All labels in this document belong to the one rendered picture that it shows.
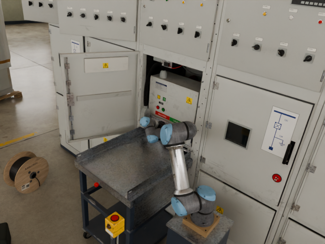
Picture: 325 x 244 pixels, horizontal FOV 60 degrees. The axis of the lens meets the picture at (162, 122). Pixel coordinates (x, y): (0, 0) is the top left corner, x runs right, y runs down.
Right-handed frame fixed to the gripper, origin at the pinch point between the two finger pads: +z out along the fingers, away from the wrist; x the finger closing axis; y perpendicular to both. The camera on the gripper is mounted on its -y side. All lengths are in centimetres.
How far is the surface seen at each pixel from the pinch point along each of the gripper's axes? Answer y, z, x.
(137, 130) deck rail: -28.9, 3.8, -13.6
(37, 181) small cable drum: -119, -5, -110
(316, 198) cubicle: 117, -3, 1
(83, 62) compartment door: -54, -58, 22
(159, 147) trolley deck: -1.0, 4.3, -17.4
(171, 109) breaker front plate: 0.0, -3.3, 16.4
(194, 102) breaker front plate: 20.7, -9.9, 27.4
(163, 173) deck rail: 26.2, -20.7, -28.6
